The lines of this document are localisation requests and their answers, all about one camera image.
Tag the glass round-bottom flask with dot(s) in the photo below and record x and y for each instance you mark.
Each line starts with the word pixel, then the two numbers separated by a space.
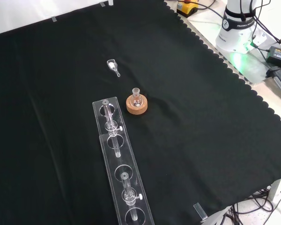
pixel 136 93

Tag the clear funnel stand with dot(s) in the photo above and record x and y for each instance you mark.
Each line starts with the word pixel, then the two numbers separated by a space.
pixel 121 154

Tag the small glass weighing funnel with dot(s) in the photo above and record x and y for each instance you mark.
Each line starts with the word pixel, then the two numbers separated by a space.
pixel 111 65

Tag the black cloth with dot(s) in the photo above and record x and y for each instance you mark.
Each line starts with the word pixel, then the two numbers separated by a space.
pixel 201 117

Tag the clear cloth clip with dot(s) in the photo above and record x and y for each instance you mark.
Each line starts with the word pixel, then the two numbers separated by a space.
pixel 200 212
pixel 54 19
pixel 102 3
pixel 110 2

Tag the yellow stop button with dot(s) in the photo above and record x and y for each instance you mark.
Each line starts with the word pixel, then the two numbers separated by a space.
pixel 189 5

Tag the black device with grey strip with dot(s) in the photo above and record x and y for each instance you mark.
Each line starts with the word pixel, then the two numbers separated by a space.
pixel 279 79

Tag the black power adapter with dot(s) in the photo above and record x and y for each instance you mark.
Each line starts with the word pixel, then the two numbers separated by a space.
pixel 279 56

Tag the grey table leg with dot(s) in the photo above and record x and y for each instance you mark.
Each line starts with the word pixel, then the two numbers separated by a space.
pixel 275 189

